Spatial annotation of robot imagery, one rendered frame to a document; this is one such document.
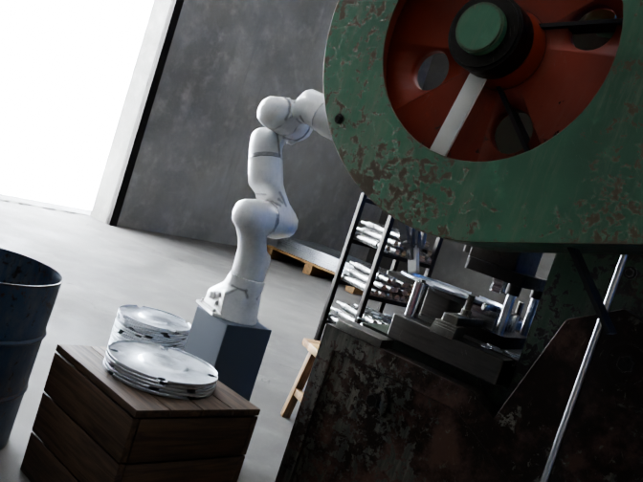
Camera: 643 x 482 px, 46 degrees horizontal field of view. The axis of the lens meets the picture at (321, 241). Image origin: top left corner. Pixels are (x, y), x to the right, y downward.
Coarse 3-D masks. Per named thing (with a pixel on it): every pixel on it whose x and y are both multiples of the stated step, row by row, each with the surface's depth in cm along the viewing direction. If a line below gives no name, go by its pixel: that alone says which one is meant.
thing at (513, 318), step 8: (464, 304) 190; (480, 304) 193; (472, 312) 188; (480, 312) 187; (488, 312) 186; (496, 312) 186; (488, 320) 186; (496, 320) 185; (512, 320) 193; (488, 328) 185; (512, 328) 195
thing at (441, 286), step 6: (408, 276) 194; (414, 276) 204; (420, 276) 212; (426, 276) 213; (426, 282) 196; (432, 282) 199; (438, 282) 214; (438, 288) 187; (444, 288) 195; (450, 288) 196; (456, 288) 214; (450, 294) 186; (456, 294) 186; (462, 294) 194; (468, 294) 199; (474, 300) 186; (480, 300) 199; (486, 300) 209; (492, 300) 207; (498, 306) 190
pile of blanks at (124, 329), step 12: (120, 324) 288; (132, 324) 284; (120, 336) 287; (132, 336) 284; (144, 336) 284; (156, 336) 285; (168, 336) 289; (180, 336) 291; (168, 348) 288; (180, 348) 293
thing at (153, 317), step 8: (128, 304) 304; (120, 312) 290; (128, 312) 294; (136, 312) 298; (144, 312) 300; (152, 312) 306; (160, 312) 310; (136, 320) 284; (144, 320) 289; (152, 320) 292; (160, 320) 294; (168, 320) 299; (176, 320) 305; (184, 320) 308; (160, 328) 284; (168, 328) 290; (176, 328) 293; (184, 328) 297
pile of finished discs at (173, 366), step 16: (112, 352) 190; (128, 352) 194; (144, 352) 198; (160, 352) 203; (176, 352) 208; (112, 368) 184; (128, 368) 181; (144, 368) 185; (160, 368) 188; (176, 368) 191; (192, 368) 198; (208, 368) 202; (128, 384) 181; (144, 384) 180; (160, 384) 183; (176, 384) 184; (192, 384) 184; (208, 384) 188
